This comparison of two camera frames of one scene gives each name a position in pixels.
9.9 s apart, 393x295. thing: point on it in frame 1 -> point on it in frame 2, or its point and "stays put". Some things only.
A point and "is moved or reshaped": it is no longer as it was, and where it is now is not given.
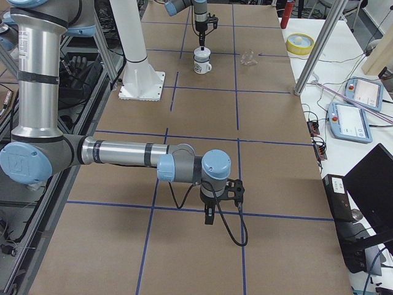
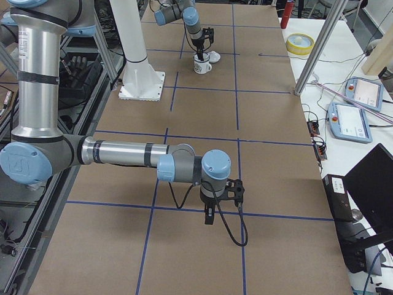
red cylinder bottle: (287, 13) stays put
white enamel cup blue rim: (201, 64) stays put
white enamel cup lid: (202, 55) is moved or reshaped
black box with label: (338, 197) stays put
